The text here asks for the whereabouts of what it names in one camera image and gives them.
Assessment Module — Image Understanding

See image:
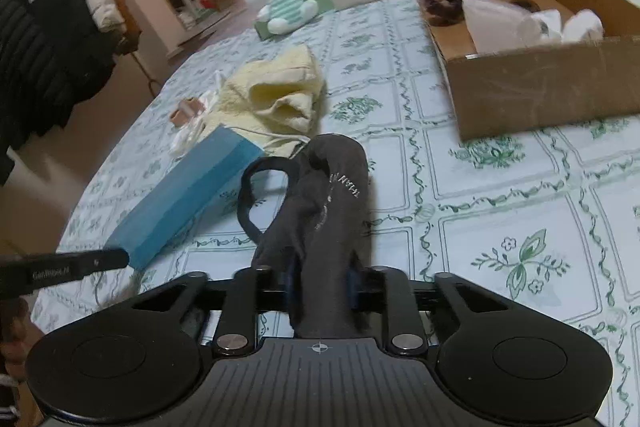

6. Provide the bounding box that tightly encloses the brown jacket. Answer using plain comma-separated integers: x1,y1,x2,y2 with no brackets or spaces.
107,0,144,56

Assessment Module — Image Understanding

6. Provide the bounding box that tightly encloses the small brown object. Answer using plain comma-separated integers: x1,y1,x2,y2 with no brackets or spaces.
170,99,202,128

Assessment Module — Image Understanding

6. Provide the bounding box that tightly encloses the dark brown furry item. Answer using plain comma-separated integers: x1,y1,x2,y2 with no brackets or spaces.
422,0,467,27

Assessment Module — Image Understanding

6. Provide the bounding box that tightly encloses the black jacket with small logo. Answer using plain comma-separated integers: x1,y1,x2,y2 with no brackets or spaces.
15,0,124,128

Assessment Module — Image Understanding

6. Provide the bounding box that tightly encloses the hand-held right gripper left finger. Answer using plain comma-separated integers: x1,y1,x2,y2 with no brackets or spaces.
117,261,302,356

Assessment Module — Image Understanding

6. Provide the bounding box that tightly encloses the black fabric loop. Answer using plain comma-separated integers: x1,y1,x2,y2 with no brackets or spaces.
238,155,302,249

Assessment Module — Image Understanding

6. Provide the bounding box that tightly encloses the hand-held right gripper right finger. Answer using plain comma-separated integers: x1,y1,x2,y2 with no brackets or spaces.
348,265,521,356

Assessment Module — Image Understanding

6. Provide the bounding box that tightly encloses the person's left hand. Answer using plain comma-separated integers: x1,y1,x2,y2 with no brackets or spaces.
0,298,34,383

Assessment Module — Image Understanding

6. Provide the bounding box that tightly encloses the cardboard box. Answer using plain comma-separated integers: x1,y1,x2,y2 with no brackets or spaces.
407,0,640,142

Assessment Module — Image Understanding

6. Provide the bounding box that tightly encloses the dark grey sock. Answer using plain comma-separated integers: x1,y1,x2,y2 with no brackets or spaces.
250,133,374,339

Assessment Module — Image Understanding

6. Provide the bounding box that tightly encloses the white cloth with pink print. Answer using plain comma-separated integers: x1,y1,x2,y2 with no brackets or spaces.
168,69,232,160

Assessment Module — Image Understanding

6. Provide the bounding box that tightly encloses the white soft cloth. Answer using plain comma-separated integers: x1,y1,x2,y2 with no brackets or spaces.
530,8,606,44

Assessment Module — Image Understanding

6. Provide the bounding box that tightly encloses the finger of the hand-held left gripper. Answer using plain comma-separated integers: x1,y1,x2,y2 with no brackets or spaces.
75,248,131,279

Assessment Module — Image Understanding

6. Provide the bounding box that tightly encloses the black ribbed puffer jacket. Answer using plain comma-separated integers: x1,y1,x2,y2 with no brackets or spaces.
0,0,76,151

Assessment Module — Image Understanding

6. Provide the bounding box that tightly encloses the pale yellow towel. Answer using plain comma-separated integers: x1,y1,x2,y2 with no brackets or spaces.
200,44,329,158

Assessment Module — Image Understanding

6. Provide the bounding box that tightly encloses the blue face mask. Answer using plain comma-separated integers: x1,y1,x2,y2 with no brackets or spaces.
106,126,312,272

